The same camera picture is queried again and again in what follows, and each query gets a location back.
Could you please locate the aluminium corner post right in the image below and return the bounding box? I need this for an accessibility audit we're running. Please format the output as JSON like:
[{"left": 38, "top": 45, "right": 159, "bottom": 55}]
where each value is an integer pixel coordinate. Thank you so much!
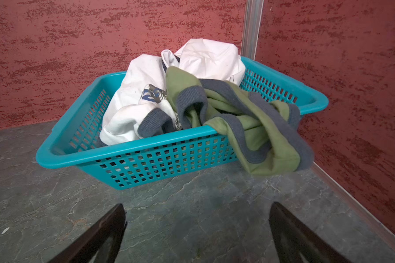
[{"left": 241, "top": 0, "right": 264, "bottom": 60}]

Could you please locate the green grey tank top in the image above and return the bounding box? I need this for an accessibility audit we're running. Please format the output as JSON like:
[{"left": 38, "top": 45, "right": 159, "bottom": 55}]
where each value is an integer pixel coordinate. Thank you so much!
[{"left": 137, "top": 66, "right": 316, "bottom": 176}]

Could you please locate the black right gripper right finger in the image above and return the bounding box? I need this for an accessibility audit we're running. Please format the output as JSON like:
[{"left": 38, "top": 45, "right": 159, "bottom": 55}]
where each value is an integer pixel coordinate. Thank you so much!
[{"left": 269, "top": 202, "right": 349, "bottom": 263}]

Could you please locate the teal plastic basket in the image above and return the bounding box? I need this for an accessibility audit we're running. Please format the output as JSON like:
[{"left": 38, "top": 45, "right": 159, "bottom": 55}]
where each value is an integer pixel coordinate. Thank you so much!
[{"left": 36, "top": 58, "right": 329, "bottom": 190}]

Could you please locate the white tank top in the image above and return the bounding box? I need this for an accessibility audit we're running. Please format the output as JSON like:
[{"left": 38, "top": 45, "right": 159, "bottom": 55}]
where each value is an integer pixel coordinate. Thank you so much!
[{"left": 99, "top": 38, "right": 246, "bottom": 145}]

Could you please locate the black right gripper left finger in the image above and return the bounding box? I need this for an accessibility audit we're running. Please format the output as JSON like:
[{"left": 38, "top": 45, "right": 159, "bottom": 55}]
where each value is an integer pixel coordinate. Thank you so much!
[{"left": 50, "top": 203, "right": 127, "bottom": 263}]

